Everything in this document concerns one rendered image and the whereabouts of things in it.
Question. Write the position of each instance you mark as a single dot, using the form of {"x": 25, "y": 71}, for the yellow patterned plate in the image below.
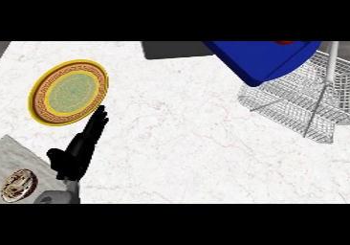
{"x": 69, "y": 92}

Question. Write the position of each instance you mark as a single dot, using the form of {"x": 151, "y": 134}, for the dark grey rectangular appliance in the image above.
{"x": 174, "y": 49}

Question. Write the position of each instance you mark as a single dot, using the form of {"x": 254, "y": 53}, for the red tomato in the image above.
{"x": 284, "y": 42}

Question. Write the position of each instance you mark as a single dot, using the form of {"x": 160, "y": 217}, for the blue tray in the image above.
{"x": 262, "y": 59}

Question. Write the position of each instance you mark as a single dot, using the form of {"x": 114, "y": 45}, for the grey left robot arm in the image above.
{"x": 59, "y": 195}

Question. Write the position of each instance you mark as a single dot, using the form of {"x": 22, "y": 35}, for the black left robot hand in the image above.
{"x": 81, "y": 147}

